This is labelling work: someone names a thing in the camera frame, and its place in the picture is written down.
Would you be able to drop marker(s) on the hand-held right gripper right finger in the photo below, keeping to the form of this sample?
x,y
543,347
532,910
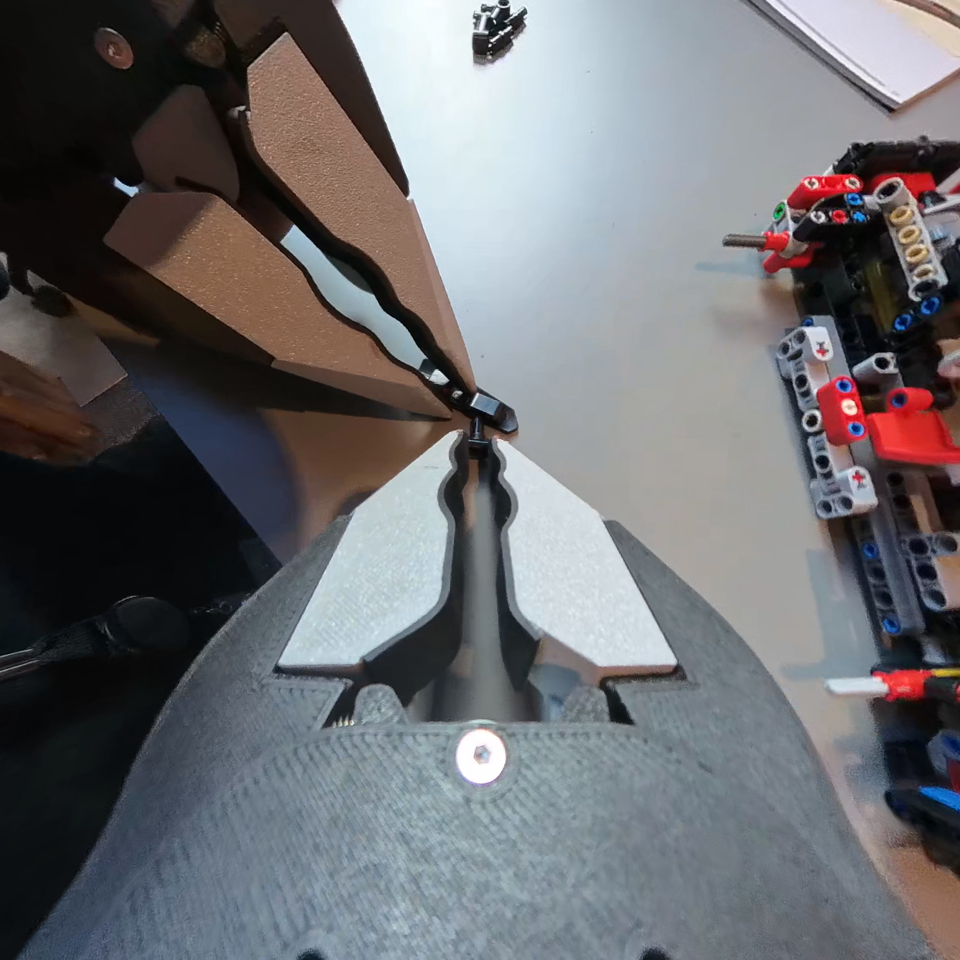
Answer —
x,y
577,592

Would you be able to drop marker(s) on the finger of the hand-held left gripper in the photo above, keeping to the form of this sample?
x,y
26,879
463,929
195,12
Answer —
x,y
247,300
337,172

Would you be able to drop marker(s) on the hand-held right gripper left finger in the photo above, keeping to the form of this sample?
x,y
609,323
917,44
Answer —
x,y
375,585

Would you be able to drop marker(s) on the black connector pin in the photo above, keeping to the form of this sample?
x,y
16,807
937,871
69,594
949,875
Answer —
x,y
478,442

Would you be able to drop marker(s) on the black elongated brick piece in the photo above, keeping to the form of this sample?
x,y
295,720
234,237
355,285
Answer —
x,y
491,409

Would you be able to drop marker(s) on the heap of black pins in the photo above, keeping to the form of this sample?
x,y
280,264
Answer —
x,y
499,30

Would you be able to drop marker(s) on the wooden board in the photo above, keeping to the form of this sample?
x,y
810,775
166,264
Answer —
x,y
37,405

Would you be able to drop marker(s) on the toy brick car model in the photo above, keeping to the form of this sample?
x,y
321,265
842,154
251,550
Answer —
x,y
877,337

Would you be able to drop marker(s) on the open instruction booklet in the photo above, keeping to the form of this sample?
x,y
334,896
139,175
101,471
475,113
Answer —
x,y
862,45

